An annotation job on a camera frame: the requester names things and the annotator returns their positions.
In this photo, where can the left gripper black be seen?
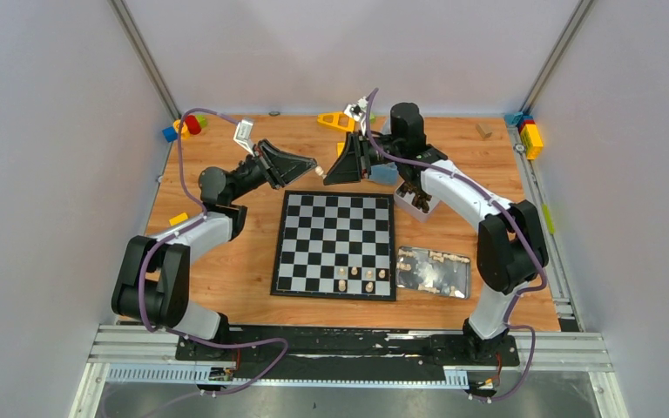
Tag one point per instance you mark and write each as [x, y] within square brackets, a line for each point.
[266, 164]

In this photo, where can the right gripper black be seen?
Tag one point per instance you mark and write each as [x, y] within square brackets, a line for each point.
[348, 167]

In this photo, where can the folding chess board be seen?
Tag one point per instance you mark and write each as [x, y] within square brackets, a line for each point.
[321, 232]

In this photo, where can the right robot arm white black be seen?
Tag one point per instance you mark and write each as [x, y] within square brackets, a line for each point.
[511, 253]

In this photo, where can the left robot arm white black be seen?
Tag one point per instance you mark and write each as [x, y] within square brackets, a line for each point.
[153, 283]

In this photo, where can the tin box with dark pieces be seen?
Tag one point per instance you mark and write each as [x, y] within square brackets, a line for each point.
[415, 202]

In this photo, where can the tin lid with light pieces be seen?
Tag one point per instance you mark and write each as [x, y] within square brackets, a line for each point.
[430, 271]

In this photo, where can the bubble-wrapped blue metronome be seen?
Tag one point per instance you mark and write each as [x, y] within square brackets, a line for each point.
[385, 174]

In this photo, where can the yellow triangle block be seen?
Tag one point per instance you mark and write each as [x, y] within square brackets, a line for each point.
[338, 121]

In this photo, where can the coloured blocks left corner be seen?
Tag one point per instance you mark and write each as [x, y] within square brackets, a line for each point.
[193, 125]

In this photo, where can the small yellow block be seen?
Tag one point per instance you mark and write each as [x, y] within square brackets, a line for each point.
[182, 217]

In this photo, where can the brown wooden block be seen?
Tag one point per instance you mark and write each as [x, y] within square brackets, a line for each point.
[484, 130]

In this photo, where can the stacked coloured bricks right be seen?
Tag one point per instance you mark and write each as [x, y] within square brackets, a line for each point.
[528, 131]

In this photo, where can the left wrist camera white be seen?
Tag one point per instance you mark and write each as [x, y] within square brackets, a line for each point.
[242, 136]

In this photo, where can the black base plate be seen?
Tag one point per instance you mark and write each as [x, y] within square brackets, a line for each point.
[347, 354]

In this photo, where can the aluminium frame rail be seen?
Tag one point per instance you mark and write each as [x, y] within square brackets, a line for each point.
[132, 372]

